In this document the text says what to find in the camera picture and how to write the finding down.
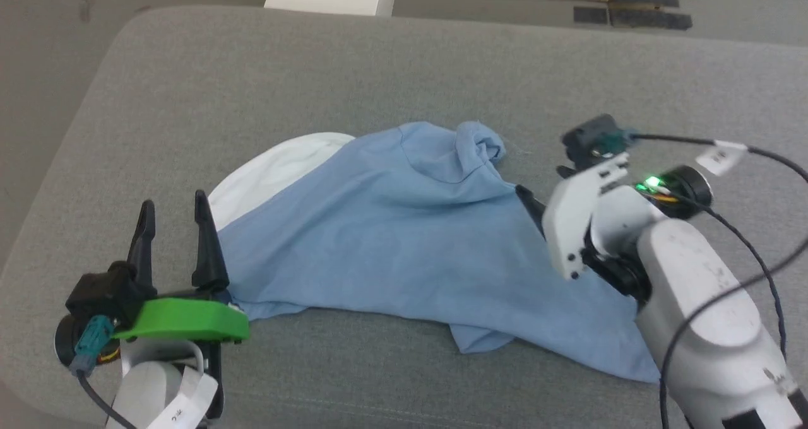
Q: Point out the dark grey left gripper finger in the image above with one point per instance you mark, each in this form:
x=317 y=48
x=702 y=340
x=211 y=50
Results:
x=142 y=252
x=208 y=265

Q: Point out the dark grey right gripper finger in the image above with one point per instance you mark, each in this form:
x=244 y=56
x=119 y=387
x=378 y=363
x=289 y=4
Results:
x=533 y=207

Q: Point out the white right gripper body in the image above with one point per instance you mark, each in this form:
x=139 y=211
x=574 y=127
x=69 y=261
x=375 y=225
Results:
x=568 y=221

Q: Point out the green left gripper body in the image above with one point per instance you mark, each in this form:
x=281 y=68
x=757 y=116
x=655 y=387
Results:
x=183 y=318

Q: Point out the light blue t-shirt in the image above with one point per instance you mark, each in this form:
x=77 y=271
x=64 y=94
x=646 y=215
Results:
x=391 y=240

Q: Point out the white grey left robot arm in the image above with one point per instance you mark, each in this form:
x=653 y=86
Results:
x=145 y=391

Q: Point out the grey fabric sofa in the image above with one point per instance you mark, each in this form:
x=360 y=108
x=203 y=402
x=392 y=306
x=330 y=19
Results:
x=189 y=101

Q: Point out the small black floor mat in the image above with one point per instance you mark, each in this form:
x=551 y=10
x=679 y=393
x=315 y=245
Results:
x=590 y=15

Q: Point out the large black floor mat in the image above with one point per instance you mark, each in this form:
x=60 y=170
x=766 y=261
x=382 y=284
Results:
x=650 y=12

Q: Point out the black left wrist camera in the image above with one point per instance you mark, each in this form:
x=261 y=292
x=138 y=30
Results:
x=101 y=293

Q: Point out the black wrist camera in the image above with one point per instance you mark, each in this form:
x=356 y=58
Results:
x=590 y=137
x=101 y=293

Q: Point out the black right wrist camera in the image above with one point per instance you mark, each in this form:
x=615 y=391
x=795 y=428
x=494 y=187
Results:
x=590 y=137

